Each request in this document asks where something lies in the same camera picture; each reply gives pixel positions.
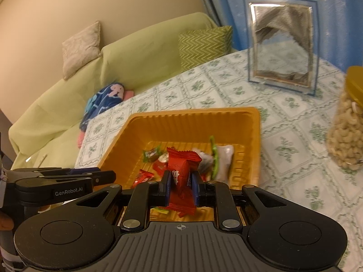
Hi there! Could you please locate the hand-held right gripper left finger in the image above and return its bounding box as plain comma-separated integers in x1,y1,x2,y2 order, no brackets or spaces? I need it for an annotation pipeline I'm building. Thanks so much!
75,171,172,233

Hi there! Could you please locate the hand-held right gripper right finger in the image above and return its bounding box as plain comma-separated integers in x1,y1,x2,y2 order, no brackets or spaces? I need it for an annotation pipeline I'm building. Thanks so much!
191,171,290,233

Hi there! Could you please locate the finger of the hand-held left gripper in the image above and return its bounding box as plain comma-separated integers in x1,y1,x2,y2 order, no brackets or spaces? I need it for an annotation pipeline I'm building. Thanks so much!
15,170,117,188
11,167,102,177

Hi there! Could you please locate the long red snack bar packet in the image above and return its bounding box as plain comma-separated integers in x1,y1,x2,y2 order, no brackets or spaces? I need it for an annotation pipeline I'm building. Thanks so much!
165,147,202,216

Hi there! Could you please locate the green clear candy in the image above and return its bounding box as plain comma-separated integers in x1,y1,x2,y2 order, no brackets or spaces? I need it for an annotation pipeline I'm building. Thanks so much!
142,144,163,163

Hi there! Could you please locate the long green nut packet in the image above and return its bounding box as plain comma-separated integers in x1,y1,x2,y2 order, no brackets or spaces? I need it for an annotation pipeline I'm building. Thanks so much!
208,135,236,182

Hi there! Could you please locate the orange plastic tray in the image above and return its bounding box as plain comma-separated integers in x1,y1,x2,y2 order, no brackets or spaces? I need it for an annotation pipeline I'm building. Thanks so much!
96,107,262,224

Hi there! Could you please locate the person's left hand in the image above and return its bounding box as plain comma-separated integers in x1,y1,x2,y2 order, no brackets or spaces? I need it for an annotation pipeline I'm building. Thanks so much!
0,212,14,231

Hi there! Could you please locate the pink cloth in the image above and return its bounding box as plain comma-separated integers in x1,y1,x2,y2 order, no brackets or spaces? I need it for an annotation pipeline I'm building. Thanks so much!
77,89,135,148

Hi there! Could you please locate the green covered sofa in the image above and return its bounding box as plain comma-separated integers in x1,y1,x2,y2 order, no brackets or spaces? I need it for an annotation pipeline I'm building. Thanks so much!
8,12,227,170

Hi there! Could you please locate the beige cushion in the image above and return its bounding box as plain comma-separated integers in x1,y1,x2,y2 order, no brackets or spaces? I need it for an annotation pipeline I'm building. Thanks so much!
62,20,102,80

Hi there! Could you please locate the green zigzag cushion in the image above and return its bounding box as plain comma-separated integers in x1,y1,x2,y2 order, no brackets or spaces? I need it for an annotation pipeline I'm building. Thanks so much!
178,25,233,71

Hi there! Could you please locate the plastic jar of cashews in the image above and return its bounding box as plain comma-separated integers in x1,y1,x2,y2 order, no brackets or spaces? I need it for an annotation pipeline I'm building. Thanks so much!
326,66,363,172

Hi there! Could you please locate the blue star curtain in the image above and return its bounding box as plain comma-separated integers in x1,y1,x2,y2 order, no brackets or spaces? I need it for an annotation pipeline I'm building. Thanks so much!
196,0,363,71

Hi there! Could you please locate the glass photo frame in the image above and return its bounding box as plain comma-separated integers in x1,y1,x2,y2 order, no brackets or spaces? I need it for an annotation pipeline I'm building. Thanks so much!
244,0,320,96

